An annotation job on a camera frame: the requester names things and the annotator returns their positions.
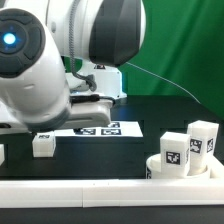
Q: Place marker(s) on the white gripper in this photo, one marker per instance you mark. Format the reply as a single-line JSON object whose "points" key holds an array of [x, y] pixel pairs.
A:
{"points": [[90, 114]]}

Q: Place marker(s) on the white round stool seat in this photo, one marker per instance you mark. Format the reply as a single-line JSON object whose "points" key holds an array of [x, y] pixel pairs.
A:
{"points": [[153, 171]]}

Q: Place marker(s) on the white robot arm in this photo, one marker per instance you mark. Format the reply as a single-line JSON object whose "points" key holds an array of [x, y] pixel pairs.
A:
{"points": [[35, 37]]}

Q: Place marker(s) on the white block at left edge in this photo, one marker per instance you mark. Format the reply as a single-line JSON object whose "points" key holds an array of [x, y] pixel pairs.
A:
{"points": [[2, 154]]}

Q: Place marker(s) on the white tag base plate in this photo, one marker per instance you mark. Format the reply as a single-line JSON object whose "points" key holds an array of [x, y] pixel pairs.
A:
{"points": [[115, 129]]}

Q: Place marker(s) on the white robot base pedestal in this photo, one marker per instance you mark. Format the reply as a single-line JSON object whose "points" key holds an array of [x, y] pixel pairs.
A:
{"points": [[108, 80]]}

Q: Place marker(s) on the white L-shaped obstacle frame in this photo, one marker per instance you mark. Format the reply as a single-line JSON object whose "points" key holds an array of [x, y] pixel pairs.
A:
{"points": [[111, 193]]}

